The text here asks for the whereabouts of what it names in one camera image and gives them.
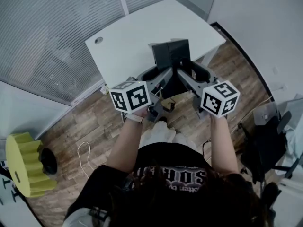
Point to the black office chair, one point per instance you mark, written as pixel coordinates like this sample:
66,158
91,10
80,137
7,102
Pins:
267,148

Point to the yellow-green folding stool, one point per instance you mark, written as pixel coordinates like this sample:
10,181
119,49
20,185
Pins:
16,162

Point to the person's right forearm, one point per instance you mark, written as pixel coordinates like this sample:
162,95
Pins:
223,145

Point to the black round object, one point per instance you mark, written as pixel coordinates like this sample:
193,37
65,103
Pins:
48,161

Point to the small green and white packet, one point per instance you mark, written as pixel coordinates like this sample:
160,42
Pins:
104,90

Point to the person's black printed t-shirt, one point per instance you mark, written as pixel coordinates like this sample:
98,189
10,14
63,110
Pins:
170,157

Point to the pale wristwatch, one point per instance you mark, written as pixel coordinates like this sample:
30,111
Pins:
135,118

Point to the black stand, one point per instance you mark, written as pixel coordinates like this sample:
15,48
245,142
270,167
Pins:
7,190

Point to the black rectangular box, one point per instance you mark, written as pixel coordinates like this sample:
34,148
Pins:
170,53

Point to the person's white trousers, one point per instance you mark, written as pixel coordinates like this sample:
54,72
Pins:
161,133

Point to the person's left hand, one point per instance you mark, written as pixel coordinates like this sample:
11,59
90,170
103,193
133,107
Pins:
142,113

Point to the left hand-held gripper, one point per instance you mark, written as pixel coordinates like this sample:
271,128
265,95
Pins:
130,97

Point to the person's left forearm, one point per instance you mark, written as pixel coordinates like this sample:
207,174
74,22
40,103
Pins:
125,145

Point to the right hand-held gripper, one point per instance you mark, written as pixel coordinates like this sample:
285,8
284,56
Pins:
220,98

